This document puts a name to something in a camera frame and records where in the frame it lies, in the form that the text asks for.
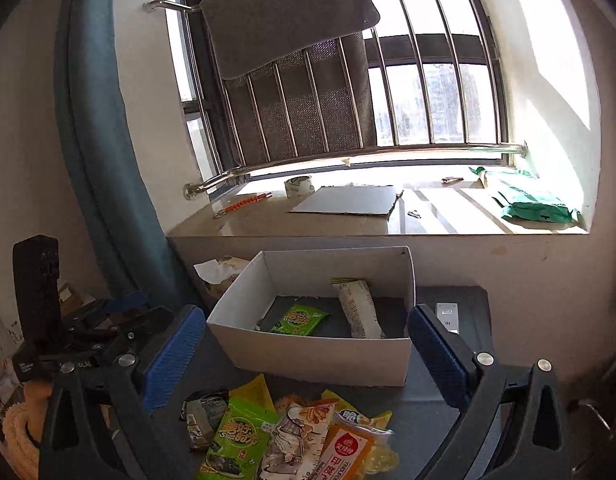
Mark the white long snack packet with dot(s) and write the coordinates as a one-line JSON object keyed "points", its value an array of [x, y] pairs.
{"points": [[358, 307]]}

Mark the tissue pack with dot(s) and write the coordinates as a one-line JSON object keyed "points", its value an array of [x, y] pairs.
{"points": [[218, 275]]}

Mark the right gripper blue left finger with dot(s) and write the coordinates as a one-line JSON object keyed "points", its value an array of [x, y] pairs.
{"points": [[166, 357]]}

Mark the grey flat board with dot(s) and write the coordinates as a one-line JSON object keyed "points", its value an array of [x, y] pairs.
{"points": [[374, 201]]}

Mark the tape roll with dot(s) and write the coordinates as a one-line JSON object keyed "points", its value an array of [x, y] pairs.
{"points": [[298, 186]]}

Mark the orange red label packet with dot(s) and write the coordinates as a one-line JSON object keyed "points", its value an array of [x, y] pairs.
{"points": [[343, 454]]}

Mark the yellow potato chip bag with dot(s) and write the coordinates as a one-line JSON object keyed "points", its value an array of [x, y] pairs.
{"points": [[381, 457]]}

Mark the green plastic bag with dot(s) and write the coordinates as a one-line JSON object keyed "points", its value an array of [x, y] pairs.
{"points": [[522, 196]]}

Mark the dark seaweed packet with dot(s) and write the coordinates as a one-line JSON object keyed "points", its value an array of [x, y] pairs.
{"points": [[202, 412]]}

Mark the large green seaweed packet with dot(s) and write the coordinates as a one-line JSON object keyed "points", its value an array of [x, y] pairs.
{"points": [[240, 442]]}

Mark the grey hanging mat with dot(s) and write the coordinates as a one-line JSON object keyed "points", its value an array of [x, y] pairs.
{"points": [[249, 34]]}

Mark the small green snack packet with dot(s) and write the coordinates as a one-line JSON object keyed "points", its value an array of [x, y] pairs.
{"points": [[299, 320]]}

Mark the white cardboard box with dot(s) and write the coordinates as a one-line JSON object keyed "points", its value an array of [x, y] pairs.
{"points": [[336, 316]]}

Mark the yellow snack packet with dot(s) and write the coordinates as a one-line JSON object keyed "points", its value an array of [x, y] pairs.
{"points": [[256, 391]]}

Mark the teal curtain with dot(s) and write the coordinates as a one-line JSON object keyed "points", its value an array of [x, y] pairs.
{"points": [[130, 247]]}

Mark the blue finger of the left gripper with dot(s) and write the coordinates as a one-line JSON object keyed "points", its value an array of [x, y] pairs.
{"points": [[133, 301]]}

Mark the coconut picture snack packet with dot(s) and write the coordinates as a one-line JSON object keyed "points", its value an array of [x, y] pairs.
{"points": [[296, 442]]}

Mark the small metal clip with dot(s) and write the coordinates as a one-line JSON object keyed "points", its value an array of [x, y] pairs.
{"points": [[414, 213]]}

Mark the steel window guard rail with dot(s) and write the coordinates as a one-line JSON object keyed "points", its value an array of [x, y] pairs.
{"points": [[425, 78]]}

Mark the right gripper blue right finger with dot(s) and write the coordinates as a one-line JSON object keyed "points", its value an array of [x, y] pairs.
{"points": [[448, 359]]}

